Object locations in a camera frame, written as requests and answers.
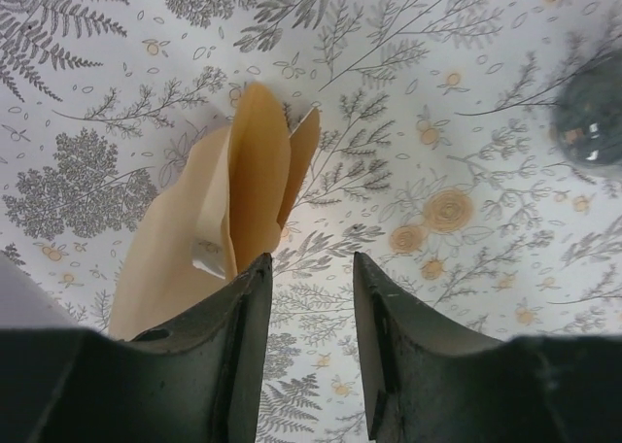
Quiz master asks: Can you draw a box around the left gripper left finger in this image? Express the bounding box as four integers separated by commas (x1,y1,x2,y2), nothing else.
1,254,272,442

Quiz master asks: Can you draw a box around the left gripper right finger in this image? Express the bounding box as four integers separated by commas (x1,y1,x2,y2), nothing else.
353,253,621,442

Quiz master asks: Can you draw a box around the brown paper coffee filter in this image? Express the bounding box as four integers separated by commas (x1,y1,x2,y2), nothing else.
224,83,320,277

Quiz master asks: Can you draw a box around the orange coffee filter pack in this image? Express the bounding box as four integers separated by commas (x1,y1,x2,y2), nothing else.
109,126,237,340

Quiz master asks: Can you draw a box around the floral tablecloth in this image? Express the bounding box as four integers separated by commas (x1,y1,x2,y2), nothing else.
1,0,621,442

